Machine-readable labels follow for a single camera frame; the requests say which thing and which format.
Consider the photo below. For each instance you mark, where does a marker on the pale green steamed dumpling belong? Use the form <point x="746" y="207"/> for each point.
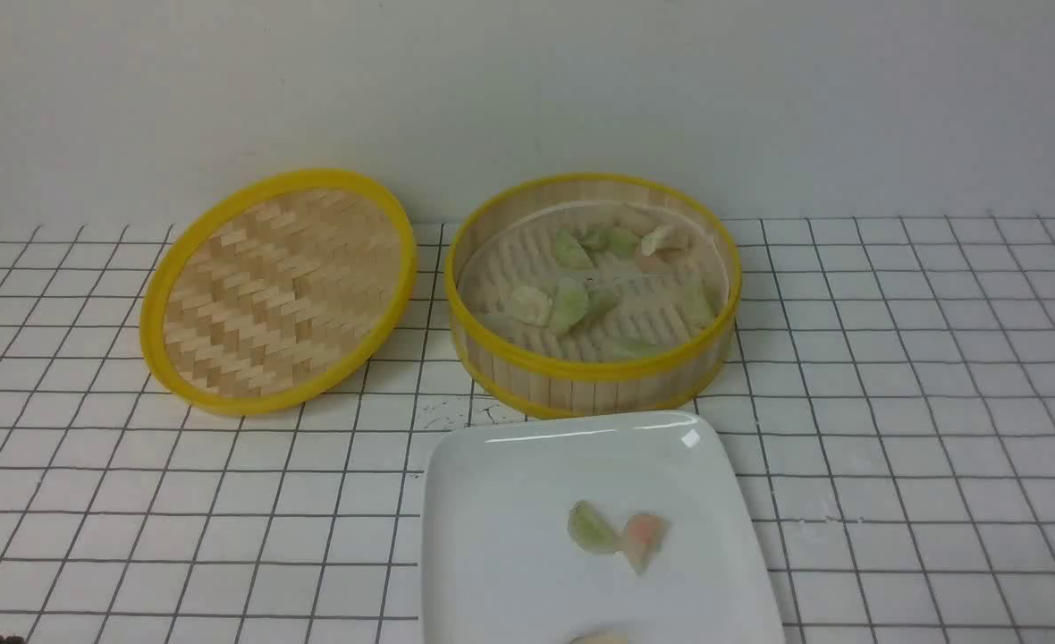
<point x="575" y="304"/>

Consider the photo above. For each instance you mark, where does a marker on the beige white steamed dumpling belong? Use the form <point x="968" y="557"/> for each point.
<point x="530" y="306"/>

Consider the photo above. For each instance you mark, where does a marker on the green dumpling on plate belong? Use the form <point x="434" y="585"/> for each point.
<point x="590" y="530"/>

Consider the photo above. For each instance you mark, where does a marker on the pink dumpling on plate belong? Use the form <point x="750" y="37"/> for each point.
<point x="641" y="539"/>

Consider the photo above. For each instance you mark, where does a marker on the white square ceramic plate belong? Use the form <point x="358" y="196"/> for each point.
<point x="498" y="565"/>

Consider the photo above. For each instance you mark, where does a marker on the yellow-rimmed bamboo steamer basket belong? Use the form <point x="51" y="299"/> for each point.
<point x="507" y="243"/>

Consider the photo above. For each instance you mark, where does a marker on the green dumpling top pair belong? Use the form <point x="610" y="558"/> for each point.
<point x="613" y="239"/>

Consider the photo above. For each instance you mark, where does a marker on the yellow-rimmed bamboo steamer lid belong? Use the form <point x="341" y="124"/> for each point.
<point x="279" y="292"/>

